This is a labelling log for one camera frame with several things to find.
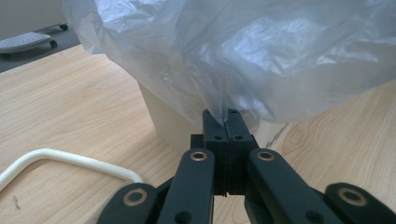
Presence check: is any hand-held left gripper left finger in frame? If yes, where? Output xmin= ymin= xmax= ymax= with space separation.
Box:
xmin=190 ymin=108 xmax=231 ymax=198

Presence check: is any cream plastic bin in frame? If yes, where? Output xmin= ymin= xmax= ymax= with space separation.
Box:
xmin=137 ymin=81 xmax=289 ymax=157

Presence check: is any white cable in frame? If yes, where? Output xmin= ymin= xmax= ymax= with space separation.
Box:
xmin=0 ymin=147 xmax=145 ymax=192

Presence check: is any grey wheeled platform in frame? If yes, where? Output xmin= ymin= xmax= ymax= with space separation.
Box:
xmin=0 ymin=22 xmax=69 ymax=60

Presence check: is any grey plastic bag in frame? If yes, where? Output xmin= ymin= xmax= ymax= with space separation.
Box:
xmin=61 ymin=0 xmax=396 ymax=133

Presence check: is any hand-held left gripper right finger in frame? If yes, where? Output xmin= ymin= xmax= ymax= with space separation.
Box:
xmin=227 ymin=108 xmax=261 ymax=196

